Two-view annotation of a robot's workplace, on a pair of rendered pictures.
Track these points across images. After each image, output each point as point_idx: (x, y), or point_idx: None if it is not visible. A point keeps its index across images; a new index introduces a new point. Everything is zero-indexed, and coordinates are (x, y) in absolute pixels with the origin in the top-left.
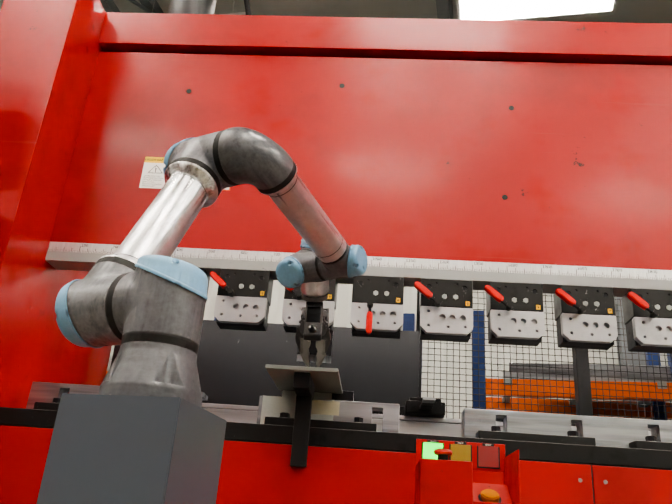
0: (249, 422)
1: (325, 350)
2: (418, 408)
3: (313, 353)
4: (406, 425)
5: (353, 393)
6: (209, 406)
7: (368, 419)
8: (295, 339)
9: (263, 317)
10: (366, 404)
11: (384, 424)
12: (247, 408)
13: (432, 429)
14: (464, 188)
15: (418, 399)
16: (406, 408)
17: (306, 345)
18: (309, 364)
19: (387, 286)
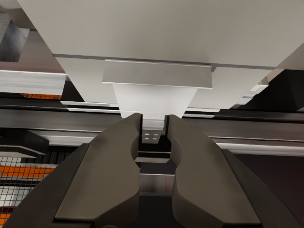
0: (229, 124)
1: (82, 153)
2: (7, 135)
3: (157, 196)
4: (39, 123)
5: (62, 98)
6: (281, 142)
7: (32, 40)
8: (294, 215)
9: None
10: (30, 67)
11: (0, 32)
12: (235, 140)
13: (8, 119)
14: None
15: (5, 149)
16: (24, 134)
17: (198, 176)
18: (167, 115)
19: None
